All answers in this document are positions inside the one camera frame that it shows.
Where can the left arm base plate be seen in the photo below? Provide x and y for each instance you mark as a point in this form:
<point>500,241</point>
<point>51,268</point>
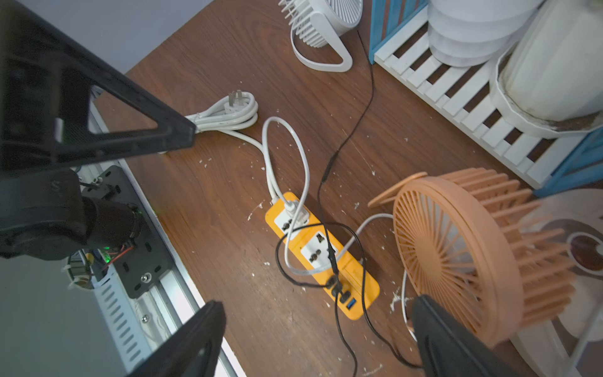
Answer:
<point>136,245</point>

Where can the yellow power strip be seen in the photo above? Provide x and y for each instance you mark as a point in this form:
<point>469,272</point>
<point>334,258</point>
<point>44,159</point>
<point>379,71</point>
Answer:
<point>359,288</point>

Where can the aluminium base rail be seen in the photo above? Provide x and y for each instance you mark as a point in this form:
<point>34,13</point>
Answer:
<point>139,326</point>

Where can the small white fan left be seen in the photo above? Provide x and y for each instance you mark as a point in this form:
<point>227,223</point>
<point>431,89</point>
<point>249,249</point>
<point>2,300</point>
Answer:
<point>320,23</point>

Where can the blue white slatted shelf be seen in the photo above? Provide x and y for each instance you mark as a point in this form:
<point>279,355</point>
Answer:
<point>399,44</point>

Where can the small orange fan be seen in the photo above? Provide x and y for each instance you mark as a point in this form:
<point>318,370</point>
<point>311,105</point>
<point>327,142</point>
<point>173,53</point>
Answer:
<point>466,240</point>

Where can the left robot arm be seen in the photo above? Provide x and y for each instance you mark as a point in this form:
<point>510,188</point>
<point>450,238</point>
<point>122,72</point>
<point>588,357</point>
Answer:
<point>46,83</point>

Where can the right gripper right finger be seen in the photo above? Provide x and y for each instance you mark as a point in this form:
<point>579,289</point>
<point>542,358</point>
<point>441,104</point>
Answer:
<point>447,348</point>

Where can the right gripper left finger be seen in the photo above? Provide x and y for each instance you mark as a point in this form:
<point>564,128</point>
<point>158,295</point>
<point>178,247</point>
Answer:
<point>193,350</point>

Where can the large beige desk fan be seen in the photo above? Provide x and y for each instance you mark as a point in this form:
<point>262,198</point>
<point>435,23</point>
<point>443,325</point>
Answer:
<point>570,344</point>

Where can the lavender plant white pot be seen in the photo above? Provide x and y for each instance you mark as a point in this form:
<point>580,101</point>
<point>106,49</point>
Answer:
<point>465,33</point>

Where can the green plant white pot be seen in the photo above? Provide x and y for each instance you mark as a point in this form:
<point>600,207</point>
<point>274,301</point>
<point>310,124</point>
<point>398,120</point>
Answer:
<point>549,83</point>

